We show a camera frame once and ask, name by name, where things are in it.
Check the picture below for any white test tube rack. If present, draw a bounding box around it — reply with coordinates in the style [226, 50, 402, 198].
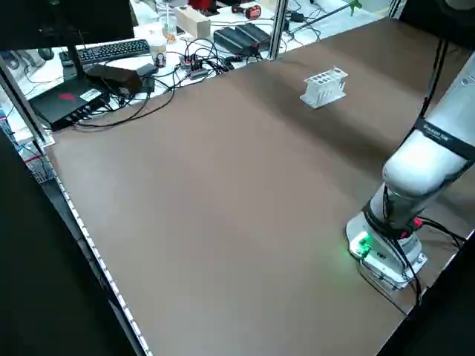
[299, 65, 349, 110]

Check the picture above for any USB hub with red plugs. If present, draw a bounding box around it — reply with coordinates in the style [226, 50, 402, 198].
[177, 53, 209, 80]

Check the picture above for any small black adapter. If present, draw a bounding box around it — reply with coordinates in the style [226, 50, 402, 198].
[136, 63, 157, 93]

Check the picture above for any black finned power supply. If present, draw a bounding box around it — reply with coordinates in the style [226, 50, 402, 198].
[214, 26, 257, 56]
[235, 23, 272, 51]

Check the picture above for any paper cup with portrait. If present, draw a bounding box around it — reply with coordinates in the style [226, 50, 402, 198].
[148, 27, 168, 68]

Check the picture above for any black power brick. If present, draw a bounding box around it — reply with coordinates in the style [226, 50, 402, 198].
[85, 63, 143, 96]

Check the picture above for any pale wooden box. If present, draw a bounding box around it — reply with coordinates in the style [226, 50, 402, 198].
[174, 5, 212, 39]

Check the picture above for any clear plastic cup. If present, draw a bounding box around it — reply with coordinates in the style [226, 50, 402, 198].
[161, 7, 178, 45]

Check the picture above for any red and black power tool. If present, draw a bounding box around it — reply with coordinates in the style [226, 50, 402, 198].
[232, 2, 263, 19]

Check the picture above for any red object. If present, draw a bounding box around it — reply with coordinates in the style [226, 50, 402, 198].
[189, 0, 220, 16]

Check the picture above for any thin metal rod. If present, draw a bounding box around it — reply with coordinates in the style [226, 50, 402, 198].
[289, 2, 353, 36]

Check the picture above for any black keyboard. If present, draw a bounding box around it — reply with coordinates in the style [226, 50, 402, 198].
[58, 39, 152, 68]

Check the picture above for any black box with red logo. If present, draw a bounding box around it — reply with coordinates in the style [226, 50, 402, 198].
[28, 79, 112, 132]

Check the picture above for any black monitor stand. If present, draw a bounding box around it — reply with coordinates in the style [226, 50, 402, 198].
[61, 36, 87, 87]

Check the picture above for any black computer monitor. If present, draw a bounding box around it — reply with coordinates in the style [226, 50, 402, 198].
[0, 0, 135, 51]

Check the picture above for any long black table cable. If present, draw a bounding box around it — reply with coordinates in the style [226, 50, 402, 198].
[72, 72, 176, 129]

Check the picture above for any aluminium frame post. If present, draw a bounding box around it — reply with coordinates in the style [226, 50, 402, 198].
[267, 0, 289, 60]
[0, 55, 56, 148]

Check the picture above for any silver table edge rail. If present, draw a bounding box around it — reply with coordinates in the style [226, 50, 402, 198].
[43, 146, 154, 356]

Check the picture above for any thin black foot cable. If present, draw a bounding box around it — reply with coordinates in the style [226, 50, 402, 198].
[358, 259, 409, 316]

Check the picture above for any wire mesh basket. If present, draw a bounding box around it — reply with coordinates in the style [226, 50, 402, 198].
[22, 148, 56, 185]

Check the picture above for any black cable with red plug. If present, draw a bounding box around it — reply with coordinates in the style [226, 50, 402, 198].
[413, 217, 467, 249]

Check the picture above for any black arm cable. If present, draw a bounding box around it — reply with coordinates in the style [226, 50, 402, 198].
[381, 36, 452, 309]

